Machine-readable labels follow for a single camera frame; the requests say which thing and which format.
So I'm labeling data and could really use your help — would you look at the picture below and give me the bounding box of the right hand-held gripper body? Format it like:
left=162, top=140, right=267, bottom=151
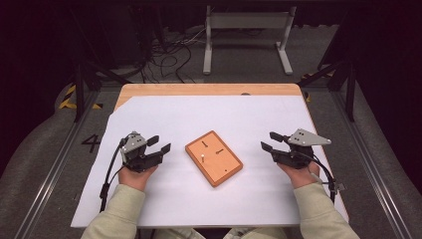
left=270, top=128, right=332, bottom=169

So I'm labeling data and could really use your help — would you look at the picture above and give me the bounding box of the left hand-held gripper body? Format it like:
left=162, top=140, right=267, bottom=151
left=119, top=130, right=164, bottom=173

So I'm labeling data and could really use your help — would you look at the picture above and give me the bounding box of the orange wooden picture frame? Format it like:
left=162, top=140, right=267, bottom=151
left=184, top=129, right=244, bottom=188

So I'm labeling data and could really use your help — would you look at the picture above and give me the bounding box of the person's right hand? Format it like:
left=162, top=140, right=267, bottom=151
left=277, top=161, right=321, bottom=190

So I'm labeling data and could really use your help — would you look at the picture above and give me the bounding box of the person's left hand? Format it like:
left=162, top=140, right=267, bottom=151
left=117, top=164, right=159, bottom=192

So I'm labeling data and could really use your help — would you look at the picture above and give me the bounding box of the white paper sheet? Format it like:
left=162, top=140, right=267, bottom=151
left=70, top=95, right=350, bottom=229

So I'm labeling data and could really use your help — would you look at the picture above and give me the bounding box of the black metal stand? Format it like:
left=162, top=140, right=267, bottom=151
left=297, top=59, right=357, bottom=122
left=71, top=9, right=130, bottom=123

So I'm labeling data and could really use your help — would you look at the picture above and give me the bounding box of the person's right leg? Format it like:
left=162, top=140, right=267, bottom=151
left=223, top=227, right=289, bottom=239

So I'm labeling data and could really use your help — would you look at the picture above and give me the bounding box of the person's leg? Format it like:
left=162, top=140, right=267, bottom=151
left=223, top=227, right=289, bottom=239
left=152, top=228, right=205, bottom=239

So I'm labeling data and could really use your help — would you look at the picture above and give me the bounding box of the person's left leg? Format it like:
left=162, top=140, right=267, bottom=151
left=152, top=228, right=205, bottom=239

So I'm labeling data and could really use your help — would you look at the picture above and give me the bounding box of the yellow black hazard tape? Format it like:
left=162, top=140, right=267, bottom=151
left=59, top=84, right=104, bottom=111

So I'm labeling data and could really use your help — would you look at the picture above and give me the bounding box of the grey metal stand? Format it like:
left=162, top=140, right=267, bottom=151
left=202, top=4, right=298, bottom=76

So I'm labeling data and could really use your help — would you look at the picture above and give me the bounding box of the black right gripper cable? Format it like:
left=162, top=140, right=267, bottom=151
left=298, top=151, right=346, bottom=204

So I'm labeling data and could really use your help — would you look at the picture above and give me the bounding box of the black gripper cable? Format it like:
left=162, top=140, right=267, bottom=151
left=99, top=138, right=128, bottom=213
left=298, top=151, right=346, bottom=204

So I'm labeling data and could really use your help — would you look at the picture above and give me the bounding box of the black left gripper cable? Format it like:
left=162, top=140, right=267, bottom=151
left=99, top=138, right=128, bottom=213

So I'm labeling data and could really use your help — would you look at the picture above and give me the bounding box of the aluminium floor rail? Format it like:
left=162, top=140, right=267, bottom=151
left=331, top=90, right=412, bottom=239
left=13, top=90, right=101, bottom=239

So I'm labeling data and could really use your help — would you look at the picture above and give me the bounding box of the bundle of black floor cables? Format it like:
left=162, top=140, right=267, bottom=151
left=138, top=26, right=207, bottom=84

